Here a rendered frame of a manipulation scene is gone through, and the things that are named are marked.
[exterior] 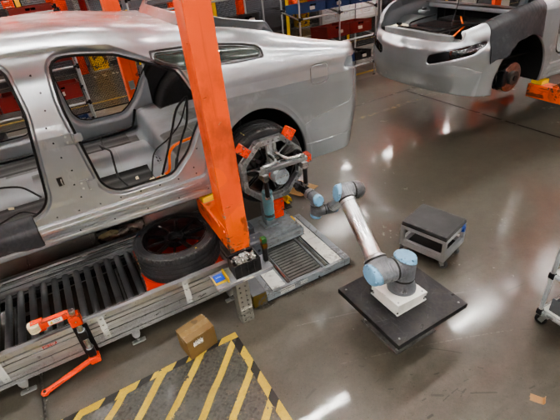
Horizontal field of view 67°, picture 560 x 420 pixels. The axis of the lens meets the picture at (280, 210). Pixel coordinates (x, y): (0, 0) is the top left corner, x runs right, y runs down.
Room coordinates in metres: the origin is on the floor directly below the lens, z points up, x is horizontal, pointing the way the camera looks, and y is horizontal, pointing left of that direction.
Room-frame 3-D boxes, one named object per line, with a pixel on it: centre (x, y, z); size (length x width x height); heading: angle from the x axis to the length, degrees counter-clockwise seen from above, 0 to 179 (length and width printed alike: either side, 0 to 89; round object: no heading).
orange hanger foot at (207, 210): (2.81, 0.50, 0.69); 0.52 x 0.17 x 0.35; 26
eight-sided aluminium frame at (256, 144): (3.02, 0.03, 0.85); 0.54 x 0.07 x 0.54; 116
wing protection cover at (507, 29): (4.55, -2.60, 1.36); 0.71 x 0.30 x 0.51; 116
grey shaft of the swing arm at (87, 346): (1.97, 1.39, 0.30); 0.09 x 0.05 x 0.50; 116
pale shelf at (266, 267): (2.28, 0.32, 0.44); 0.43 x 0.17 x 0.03; 116
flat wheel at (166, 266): (2.74, 0.86, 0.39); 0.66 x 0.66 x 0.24
